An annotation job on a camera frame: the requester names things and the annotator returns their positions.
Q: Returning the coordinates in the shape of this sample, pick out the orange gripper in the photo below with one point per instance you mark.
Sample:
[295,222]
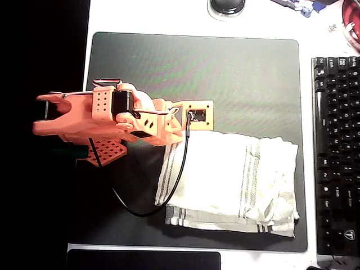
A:
[167,121]

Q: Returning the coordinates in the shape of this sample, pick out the white striped towel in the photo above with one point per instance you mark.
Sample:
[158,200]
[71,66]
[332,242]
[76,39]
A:
[219,174]

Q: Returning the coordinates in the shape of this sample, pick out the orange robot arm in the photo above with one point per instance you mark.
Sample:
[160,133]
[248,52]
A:
[81,115]

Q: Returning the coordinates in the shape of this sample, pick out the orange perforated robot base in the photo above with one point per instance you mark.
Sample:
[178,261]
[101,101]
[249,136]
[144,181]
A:
[109,153]

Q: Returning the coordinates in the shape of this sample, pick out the black desk mat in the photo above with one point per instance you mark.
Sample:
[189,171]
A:
[225,70]

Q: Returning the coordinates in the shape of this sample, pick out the black round object white base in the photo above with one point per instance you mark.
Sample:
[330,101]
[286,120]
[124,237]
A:
[226,5]

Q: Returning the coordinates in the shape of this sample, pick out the black computer keyboard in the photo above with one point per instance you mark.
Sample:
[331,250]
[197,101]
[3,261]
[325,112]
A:
[337,140]

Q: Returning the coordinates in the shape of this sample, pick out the blue white plastic part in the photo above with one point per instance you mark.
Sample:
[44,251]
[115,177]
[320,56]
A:
[306,11]

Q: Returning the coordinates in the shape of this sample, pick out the small metal screws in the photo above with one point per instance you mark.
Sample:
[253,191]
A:
[332,27]

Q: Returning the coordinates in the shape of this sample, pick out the dark blue flat object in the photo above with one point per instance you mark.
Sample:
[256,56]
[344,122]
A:
[323,4]

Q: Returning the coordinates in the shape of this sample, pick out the red bowl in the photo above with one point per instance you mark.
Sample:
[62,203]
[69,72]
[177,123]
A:
[351,17]

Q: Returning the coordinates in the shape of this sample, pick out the black object at desk edge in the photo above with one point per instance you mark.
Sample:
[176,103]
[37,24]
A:
[337,266]

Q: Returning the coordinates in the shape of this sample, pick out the orange gripper camera mount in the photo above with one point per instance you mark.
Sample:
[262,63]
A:
[198,128]

